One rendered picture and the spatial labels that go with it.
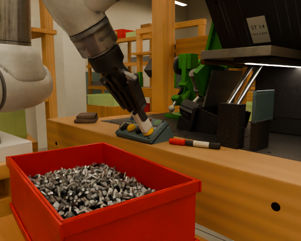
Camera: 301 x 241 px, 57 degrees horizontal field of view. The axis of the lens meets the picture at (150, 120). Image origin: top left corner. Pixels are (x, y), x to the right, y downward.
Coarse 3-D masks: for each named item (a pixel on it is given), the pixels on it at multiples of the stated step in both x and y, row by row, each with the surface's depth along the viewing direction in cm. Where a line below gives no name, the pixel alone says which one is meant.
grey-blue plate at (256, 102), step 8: (256, 96) 63; (264, 96) 66; (272, 96) 69; (256, 104) 64; (264, 104) 66; (272, 104) 70; (256, 112) 64; (264, 112) 67; (272, 112) 70; (256, 120) 64; (264, 120) 66; (256, 128) 65; (264, 128) 67; (256, 136) 65; (264, 136) 67; (256, 144) 65; (264, 144) 68
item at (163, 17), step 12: (156, 0) 146; (168, 0) 144; (156, 12) 147; (168, 12) 145; (156, 24) 148; (168, 24) 146; (156, 36) 148; (168, 36) 147; (156, 48) 149; (168, 48) 148; (156, 60) 150; (168, 60) 149; (156, 72) 151; (168, 72) 150; (156, 84) 152; (168, 84) 151; (156, 96) 153; (168, 96) 152; (156, 108) 154
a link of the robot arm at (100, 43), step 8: (96, 24) 55; (104, 24) 56; (88, 32) 54; (96, 32) 55; (104, 32) 56; (112, 32) 58; (72, 40) 57; (80, 40) 55; (88, 40) 55; (96, 40) 55; (104, 40) 56; (112, 40) 58; (80, 48) 57; (88, 48) 56; (96, 48) 56; (104, 48) 57; (88, 56) 57; (96, 56) 58
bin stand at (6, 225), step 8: (8, 216) 55; (0, 224) 52; (8, 224) 52; (16, 224) 52; (0, 232) 49; (8, 232) 49; (16, 232) 49; (0, 240) 47; (8, 240) 47; (16, 240) 47; (24, 240) 47; (200, 240) 47
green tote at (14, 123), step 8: (0, 112) 123; (8, 112) 125; (16, 112) 127; (24, 112) 129; (0, 120) 123; (8, 120) 125; (16, 120) 127; (24, 120) 129; (0, 128) 124; (8, 128) 126; (16, 128) 127; (24, 128) 129; (24, 136) 130
